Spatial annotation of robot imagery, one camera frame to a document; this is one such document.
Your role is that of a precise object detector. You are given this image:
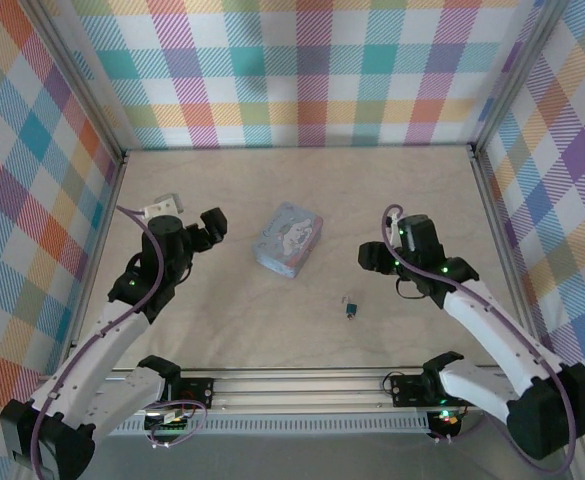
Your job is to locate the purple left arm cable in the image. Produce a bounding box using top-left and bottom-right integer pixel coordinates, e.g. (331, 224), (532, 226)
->
(29, 203), (209, 480)

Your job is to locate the grey slotted cable duct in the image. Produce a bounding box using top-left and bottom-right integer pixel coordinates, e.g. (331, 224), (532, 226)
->
(106, 417), (432, 436)

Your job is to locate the aluminium side floor rail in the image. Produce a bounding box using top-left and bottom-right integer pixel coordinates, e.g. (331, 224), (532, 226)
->
(60, 148), (129, 351)
(469, 143), (543, 369)

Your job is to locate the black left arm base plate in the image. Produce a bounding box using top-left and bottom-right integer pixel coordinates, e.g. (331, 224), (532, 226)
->
(171, 377), (217, 411)

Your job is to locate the aluminium corner post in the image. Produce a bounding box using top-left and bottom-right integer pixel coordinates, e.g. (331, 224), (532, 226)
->
(471, 0), (576, 151)
(30, 0), (126, 157)

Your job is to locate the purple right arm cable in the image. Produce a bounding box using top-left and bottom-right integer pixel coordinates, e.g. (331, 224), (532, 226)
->
(381, 202), (581, 474)

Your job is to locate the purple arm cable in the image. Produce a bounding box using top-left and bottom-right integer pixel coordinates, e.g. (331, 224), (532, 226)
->
(29, 203), (209, 480)
(381, 202), (581, 474)

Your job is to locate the long aluminium base rail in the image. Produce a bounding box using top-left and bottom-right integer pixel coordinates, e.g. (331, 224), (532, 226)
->
(96, 367), (518, 416)

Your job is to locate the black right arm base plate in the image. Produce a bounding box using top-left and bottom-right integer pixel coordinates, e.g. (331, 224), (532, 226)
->
(389, 373), (436, 407)

